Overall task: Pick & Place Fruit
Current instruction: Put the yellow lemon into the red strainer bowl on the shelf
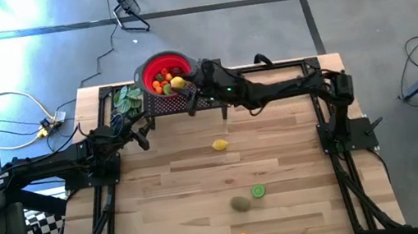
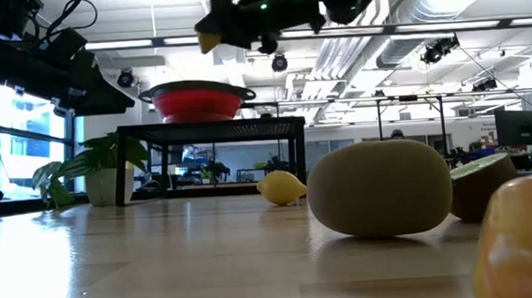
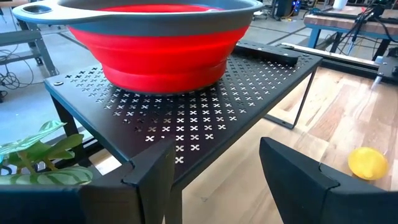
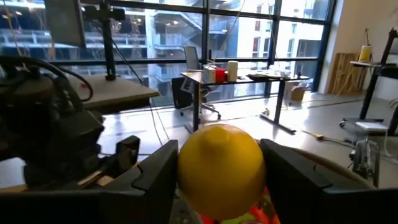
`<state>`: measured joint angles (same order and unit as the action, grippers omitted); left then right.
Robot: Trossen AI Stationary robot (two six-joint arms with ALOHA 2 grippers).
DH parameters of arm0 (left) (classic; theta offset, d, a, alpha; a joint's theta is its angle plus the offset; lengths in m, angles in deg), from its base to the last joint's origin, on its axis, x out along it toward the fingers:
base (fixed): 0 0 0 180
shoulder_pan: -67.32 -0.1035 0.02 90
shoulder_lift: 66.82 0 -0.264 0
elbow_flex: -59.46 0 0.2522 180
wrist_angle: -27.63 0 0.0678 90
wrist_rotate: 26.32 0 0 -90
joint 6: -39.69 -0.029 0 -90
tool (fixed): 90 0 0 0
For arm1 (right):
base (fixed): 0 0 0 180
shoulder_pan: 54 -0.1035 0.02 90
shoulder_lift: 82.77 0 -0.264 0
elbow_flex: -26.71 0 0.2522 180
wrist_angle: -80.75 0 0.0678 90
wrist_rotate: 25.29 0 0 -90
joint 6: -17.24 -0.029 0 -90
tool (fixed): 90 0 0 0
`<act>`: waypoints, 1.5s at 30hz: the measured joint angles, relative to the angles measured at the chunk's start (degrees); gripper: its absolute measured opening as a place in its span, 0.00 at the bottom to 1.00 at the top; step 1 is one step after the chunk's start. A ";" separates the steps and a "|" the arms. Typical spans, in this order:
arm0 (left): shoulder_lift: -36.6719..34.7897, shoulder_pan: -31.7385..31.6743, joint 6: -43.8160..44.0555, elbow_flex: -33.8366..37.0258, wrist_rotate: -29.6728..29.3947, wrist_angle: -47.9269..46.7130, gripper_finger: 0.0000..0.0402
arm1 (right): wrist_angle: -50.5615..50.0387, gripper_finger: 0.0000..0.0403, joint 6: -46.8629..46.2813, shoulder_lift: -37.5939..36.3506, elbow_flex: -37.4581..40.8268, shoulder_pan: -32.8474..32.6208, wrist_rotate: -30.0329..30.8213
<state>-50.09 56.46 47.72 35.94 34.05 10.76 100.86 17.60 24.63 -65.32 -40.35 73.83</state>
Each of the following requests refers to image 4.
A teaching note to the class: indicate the grey standing desk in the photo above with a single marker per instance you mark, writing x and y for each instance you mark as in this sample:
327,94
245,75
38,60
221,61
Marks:
118,93

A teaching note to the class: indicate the yellow roll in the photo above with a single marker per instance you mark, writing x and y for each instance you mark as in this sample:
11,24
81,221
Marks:
365,53

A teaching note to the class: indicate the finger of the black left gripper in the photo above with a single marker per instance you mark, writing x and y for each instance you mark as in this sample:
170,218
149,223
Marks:
127,152

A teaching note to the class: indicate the black-legged office desk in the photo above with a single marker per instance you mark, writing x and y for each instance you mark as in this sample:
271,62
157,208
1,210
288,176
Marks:
280,102

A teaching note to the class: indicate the green lime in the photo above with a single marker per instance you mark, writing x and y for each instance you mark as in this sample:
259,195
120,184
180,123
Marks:
236,219

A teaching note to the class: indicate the black office desk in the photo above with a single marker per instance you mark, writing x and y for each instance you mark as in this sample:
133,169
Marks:
373,87

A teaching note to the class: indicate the red cup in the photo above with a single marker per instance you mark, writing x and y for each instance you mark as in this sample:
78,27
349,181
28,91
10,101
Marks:
220,75

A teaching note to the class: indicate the black floor fan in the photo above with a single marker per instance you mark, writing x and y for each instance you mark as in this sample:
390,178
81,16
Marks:
365,161

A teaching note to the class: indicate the white paper roll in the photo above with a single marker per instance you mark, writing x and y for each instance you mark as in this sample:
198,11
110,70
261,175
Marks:
233,71

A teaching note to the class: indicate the small orange fruit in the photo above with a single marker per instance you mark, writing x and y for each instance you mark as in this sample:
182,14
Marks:
264,210

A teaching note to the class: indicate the white container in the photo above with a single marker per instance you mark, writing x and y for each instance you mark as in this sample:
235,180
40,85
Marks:
209,74

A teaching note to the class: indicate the yellow lemon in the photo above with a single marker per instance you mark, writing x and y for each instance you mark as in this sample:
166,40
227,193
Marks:
220,174

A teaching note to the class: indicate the black cabinet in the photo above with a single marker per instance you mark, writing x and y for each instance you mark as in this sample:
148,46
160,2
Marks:
182,93

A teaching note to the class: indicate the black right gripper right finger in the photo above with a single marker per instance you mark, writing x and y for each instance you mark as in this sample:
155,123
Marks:
298,193

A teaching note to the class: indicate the wooden pallet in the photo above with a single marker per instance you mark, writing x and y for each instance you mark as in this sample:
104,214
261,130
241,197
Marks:
342,74

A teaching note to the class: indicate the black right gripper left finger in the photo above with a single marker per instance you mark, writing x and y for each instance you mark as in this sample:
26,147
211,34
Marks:
140,199

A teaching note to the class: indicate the white office chair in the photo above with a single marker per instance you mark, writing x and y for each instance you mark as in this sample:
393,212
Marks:
191,59

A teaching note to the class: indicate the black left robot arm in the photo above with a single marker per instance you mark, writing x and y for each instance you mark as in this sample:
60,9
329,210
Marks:
28,99

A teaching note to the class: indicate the cardboard box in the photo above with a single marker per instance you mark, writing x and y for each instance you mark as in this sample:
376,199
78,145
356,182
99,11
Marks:
297,92

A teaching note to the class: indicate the red collapsible colander bowl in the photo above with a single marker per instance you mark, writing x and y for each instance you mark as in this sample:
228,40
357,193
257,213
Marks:
348,171

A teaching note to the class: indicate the white flat floor box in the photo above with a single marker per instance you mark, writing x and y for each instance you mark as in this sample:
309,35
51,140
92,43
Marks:
371,126

